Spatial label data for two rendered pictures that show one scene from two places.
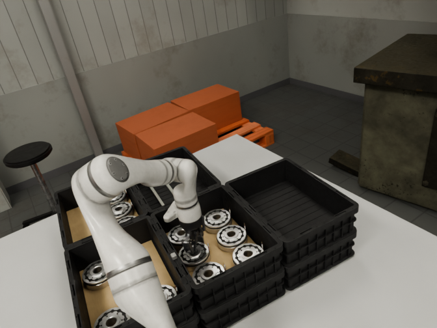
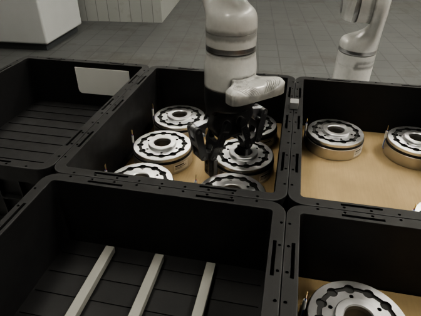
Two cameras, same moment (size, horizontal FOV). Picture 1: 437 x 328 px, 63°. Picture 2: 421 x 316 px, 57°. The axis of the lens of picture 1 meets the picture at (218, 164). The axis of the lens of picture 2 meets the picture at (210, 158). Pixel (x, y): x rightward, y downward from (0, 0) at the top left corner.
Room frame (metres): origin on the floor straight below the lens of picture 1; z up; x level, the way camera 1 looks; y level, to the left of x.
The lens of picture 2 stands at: (1.34, 0.39, 1.21)
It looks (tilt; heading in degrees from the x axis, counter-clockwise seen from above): 33 degrees down; 214
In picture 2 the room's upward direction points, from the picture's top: straight up
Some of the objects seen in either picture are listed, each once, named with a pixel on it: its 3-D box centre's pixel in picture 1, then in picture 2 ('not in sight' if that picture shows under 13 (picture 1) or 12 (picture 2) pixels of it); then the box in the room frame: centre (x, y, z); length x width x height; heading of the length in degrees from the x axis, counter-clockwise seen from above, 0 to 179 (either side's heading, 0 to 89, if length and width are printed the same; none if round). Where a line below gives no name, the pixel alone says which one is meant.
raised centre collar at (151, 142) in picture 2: (231, 234); (162, 143); (0.91, 0.00, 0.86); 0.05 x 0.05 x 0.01
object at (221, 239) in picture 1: (231, 235); (162, 145); (0.91, 0.00, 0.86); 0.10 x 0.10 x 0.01
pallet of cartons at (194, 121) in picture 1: (195, 133); not in sight; (3.08, 0.17, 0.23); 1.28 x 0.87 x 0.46; 119
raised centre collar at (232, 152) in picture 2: (193, 252); (243, 152); (0.86, 0.13, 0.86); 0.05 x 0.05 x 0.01
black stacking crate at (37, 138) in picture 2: (287, 207); (41, 128); (1.00, -0.22, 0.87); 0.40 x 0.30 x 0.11; 22
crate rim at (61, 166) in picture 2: (211, 230); (199, 119); (0.89, 0.06, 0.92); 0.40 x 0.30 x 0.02; 22
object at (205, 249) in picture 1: (193, 253); (243, 154); (0.86, 0.13, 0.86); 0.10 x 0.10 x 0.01
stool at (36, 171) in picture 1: (43, 186); not in sight; (2.39, 1.37, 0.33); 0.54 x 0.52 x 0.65; 119
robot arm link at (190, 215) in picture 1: (183, 207); (238, 66); (0.89, 0.13, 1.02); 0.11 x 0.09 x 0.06; 66
